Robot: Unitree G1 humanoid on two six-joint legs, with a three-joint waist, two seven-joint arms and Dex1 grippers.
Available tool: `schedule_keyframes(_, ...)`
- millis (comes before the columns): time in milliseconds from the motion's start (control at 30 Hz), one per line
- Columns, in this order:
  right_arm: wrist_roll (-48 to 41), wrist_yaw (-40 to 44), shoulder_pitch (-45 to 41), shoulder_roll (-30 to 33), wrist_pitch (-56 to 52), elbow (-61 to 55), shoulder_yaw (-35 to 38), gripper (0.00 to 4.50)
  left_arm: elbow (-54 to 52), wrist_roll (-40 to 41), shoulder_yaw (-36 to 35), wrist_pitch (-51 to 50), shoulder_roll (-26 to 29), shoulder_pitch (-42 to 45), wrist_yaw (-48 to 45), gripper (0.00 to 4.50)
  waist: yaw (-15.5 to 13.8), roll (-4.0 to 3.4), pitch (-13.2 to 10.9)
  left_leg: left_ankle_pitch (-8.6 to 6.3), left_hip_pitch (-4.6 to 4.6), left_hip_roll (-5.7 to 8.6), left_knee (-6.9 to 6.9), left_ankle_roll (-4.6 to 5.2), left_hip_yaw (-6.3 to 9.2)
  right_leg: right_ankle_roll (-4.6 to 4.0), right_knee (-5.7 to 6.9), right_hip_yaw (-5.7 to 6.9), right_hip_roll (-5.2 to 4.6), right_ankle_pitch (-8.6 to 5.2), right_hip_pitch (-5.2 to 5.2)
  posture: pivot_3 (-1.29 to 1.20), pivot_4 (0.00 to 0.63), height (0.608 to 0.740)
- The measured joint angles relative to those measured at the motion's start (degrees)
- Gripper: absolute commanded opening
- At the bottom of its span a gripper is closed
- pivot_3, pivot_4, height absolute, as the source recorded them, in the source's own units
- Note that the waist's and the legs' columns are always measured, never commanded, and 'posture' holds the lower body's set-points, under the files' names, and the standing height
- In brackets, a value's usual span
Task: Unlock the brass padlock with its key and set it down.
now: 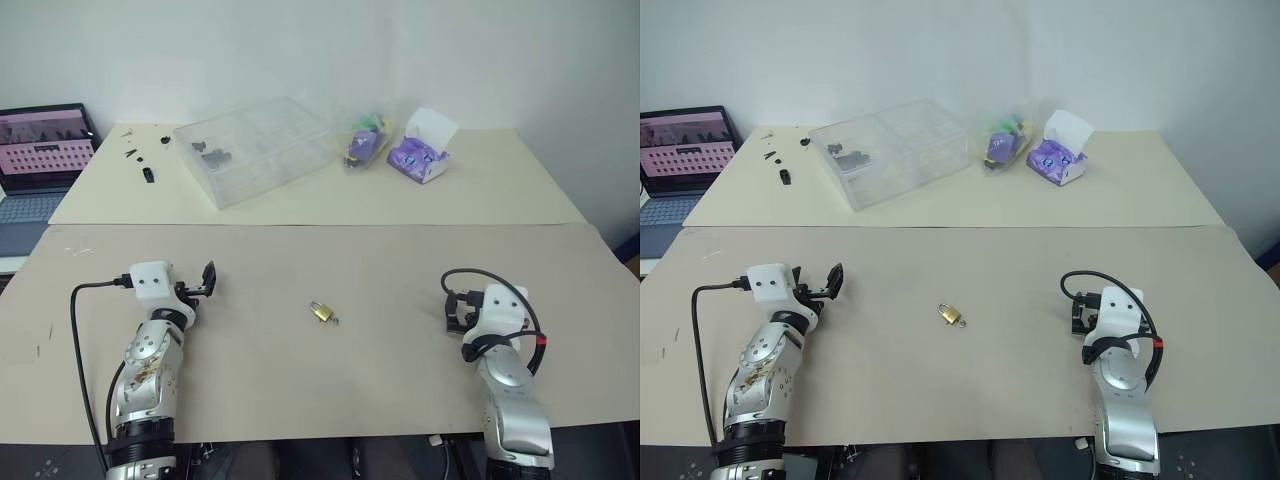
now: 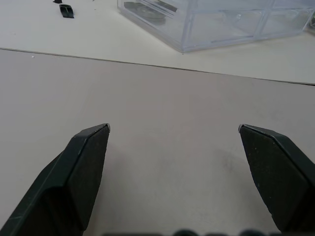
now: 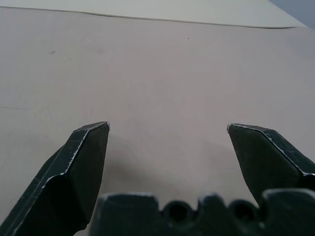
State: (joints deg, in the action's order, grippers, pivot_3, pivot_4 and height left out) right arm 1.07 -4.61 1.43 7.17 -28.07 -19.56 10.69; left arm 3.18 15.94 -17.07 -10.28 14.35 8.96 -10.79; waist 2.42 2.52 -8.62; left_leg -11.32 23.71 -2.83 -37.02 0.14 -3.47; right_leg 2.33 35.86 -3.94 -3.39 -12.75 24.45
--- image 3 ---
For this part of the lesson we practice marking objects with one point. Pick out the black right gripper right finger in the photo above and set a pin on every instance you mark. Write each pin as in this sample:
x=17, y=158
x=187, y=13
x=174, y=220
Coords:
x=265, y=159

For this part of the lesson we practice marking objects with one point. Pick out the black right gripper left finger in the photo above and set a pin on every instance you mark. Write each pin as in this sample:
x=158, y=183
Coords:
x=71, y=177

